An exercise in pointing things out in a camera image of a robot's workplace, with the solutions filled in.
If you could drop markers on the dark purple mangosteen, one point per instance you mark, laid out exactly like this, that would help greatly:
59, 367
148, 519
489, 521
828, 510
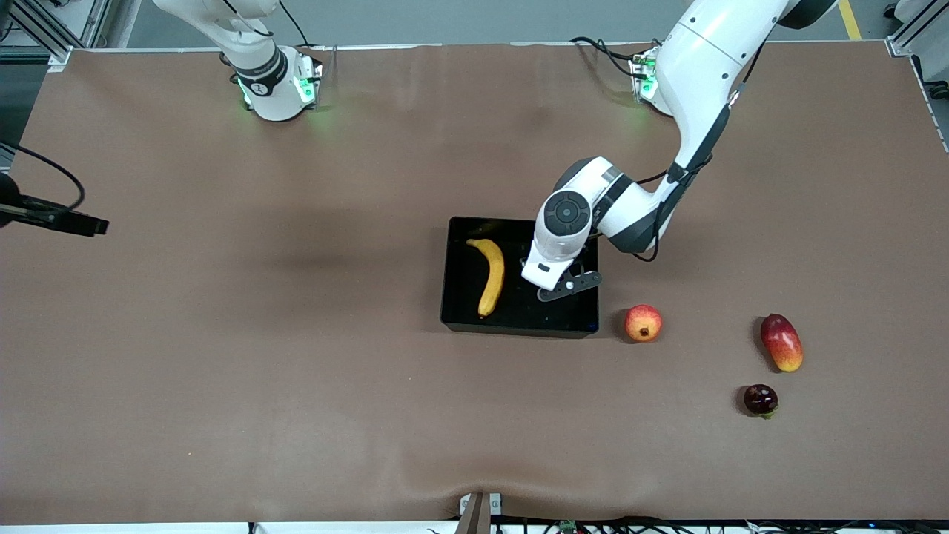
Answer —
760, 399

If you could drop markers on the red pomegranate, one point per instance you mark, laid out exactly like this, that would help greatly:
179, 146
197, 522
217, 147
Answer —
643, 323

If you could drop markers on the red yellow mango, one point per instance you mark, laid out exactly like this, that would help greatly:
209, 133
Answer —
782, 343

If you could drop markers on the yellow banana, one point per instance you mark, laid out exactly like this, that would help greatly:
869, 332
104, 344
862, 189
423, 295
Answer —
493, 274

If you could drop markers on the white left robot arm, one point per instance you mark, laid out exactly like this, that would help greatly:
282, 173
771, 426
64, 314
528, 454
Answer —
697, 67

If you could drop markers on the aluminium frame profile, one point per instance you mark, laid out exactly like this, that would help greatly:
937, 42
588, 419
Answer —
44, 22
908, 37

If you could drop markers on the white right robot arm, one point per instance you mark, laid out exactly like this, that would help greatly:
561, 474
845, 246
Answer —
267, 81

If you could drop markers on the black plastic box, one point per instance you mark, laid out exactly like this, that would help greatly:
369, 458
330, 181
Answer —
463, 297

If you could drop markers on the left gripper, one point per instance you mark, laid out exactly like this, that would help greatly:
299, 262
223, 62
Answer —
574, 269

